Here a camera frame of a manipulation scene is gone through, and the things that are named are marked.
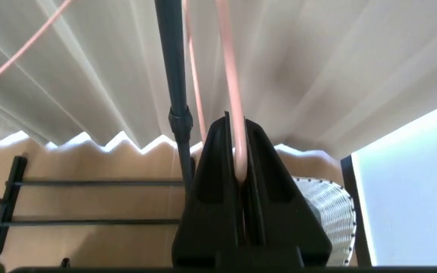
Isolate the black clothes rack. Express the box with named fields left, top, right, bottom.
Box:
left=0, top=0, right=196, bottom=259

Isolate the beige curtain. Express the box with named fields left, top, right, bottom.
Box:
left=0, top=0, right=437, bottom=160

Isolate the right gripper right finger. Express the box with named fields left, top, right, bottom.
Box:
left=242, top=118, right=334, bottom=267

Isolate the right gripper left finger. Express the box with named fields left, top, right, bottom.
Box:
left=171, top=111, right=243, bottom=267

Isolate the white laundry basket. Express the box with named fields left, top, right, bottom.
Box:
left=292, top=176, right=357, bottom=267

